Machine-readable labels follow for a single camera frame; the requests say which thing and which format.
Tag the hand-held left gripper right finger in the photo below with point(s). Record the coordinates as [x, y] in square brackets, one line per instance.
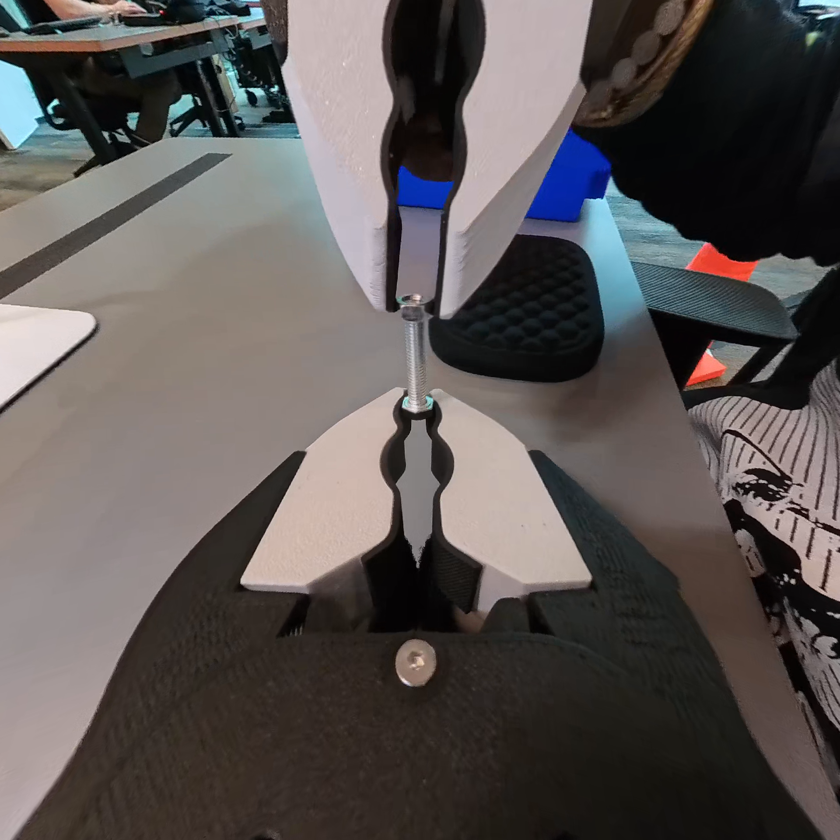
[505, 525]

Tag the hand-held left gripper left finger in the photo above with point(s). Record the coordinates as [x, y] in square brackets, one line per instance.
[328, 518]

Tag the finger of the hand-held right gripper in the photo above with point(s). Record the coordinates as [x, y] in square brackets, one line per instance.
[525, 118]
[341, 131]

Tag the thin steel bolt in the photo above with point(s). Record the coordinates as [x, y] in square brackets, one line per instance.
[415, 354]

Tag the person's right forearm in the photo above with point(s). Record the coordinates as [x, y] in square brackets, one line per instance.
[735, 131]

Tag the person's right hand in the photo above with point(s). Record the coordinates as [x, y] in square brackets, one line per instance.
[426, 151]

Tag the blue plastic bin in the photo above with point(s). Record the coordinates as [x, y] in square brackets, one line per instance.
[564, 184]

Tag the black wrist rest pad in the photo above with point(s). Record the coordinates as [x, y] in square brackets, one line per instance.
[525, 315]

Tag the wooden desk with black legs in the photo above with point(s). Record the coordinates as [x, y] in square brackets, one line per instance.
[131, 39]

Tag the orange red object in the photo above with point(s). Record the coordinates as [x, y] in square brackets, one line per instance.
[722, 262]

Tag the grey mesh office chair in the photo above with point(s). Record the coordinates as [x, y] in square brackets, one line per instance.
[709, 302]

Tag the person's printed black shirt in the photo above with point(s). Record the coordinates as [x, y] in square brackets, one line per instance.
[781, 558]

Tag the black keyboard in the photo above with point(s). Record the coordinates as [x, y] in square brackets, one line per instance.
[65, 25]

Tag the white display stand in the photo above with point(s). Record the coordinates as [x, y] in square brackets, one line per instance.
[33, 348]

